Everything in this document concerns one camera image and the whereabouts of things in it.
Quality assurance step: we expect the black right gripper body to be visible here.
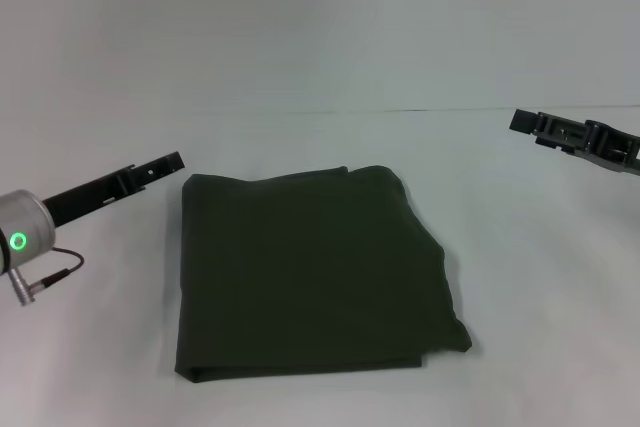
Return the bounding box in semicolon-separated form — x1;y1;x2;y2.
574;119;640;179

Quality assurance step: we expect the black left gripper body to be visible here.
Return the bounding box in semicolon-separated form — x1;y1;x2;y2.
42;165;139;229

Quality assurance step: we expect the dark green shirt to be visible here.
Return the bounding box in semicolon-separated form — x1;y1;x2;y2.
172;164;474;383

